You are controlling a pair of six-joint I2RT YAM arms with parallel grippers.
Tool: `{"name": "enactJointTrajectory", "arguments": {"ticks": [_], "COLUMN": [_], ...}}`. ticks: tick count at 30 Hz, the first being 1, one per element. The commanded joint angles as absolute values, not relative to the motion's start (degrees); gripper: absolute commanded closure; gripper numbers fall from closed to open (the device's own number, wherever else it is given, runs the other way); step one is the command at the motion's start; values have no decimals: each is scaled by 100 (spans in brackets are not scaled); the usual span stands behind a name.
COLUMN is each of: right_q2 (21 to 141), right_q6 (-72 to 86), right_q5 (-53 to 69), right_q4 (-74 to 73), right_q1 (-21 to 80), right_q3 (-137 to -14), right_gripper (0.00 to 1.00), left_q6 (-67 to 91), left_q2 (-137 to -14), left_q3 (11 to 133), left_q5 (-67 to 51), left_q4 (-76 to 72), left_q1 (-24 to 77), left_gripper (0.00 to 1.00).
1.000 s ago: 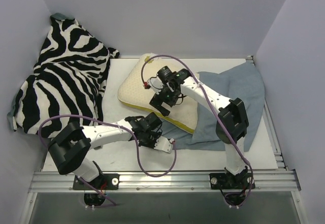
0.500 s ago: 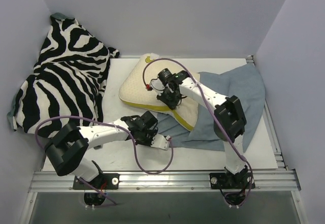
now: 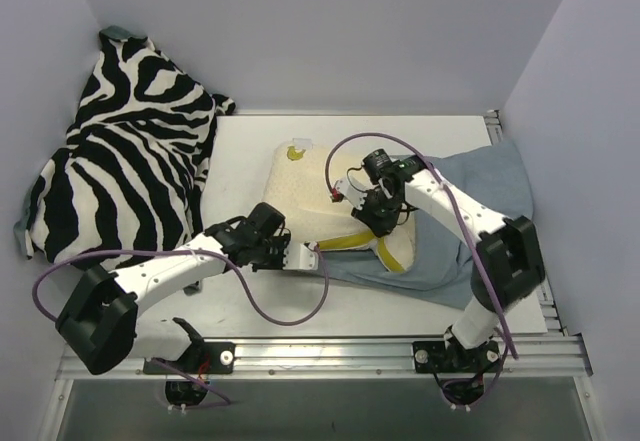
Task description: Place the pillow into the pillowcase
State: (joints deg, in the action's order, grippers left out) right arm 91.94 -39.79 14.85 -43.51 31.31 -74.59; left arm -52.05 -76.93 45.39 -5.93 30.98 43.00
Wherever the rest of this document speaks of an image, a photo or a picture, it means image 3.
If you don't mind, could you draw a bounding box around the cream pillow with yellow edge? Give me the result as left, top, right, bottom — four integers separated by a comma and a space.
263, 139, 416, 274

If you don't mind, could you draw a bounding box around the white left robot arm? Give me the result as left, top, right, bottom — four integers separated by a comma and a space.
55, 202, 290, 375

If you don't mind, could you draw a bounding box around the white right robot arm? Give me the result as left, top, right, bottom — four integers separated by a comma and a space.
332, 149, 546, 370

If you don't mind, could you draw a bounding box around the zebra print cushion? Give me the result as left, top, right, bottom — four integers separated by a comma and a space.
14, 26, 236, 269

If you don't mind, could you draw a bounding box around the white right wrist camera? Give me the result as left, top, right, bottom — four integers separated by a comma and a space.
330, 176, 368, 210

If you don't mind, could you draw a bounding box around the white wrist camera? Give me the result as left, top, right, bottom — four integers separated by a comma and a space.
283, 242, 319, 271
330, 176, 368, 210

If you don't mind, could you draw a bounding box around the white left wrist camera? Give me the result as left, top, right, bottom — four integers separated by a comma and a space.
283, 242, 319, 271

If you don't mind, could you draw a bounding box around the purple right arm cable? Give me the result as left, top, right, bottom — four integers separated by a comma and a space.
324, 131, 521, 407

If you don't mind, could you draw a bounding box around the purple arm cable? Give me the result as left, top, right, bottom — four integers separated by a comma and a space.
31, 243, 331, 408
324, 131, 521, 407

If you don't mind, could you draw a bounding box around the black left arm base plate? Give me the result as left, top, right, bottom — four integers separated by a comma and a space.
161, 341, 236, 375

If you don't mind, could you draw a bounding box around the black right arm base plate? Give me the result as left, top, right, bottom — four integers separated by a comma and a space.
412, 340, 501, 375

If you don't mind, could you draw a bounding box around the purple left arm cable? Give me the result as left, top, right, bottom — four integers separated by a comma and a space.
31, 243, 331, 408

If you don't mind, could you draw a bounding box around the aluminium extrusion rail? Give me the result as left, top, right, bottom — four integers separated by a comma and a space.
55, 333, 594, 380

